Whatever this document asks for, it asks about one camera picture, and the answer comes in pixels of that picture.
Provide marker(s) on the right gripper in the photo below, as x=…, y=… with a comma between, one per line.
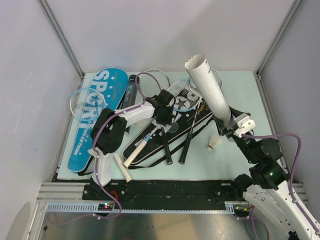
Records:
x=223, y=130

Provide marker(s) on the white shuttlecock tube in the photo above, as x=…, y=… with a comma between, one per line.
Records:
x=201, y=74

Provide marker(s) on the black shuttlecock tube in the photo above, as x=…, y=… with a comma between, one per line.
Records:
x=130, y=93

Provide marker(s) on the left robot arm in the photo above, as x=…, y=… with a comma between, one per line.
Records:
x=108, y=131

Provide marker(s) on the aluminium frame post left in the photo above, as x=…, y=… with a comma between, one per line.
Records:
x=49, y=14

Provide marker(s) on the white shuttlecock centre table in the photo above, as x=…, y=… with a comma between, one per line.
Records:
x=141, y=123

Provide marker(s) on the white racket right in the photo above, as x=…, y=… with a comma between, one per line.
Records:
x=189, y=137

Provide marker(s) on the white shuttlecock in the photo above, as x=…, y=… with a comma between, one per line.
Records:
x=214, y=141

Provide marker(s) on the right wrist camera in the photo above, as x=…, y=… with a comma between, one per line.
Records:
x=245, y=124

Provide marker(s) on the black racket bag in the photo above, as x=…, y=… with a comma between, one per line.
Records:
x=176, y=134

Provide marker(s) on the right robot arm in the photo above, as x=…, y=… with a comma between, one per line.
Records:
x=268, y=187

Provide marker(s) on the aluminium rail right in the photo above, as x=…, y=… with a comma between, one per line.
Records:
x=272, y=125

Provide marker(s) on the aluminium frame post right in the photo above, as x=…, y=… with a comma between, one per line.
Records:
x=284, y=27

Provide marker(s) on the blue racket on black bag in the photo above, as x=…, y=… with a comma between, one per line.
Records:
x=184, y=101

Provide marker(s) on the white racket left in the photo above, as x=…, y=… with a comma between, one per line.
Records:
x=168, y=157

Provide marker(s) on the aluminium frame post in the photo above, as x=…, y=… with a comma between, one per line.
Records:
x=284, y=27
x=49, y=14

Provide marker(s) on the white racket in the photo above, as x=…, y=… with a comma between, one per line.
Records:
x=168, y=157
x=189, y=137

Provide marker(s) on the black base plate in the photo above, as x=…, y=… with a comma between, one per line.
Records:
x=164, y=193

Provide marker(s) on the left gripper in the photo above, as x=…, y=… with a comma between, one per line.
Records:
x=167, y=120

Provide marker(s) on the white cable duct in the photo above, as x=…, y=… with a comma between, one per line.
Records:
x=106, y=207

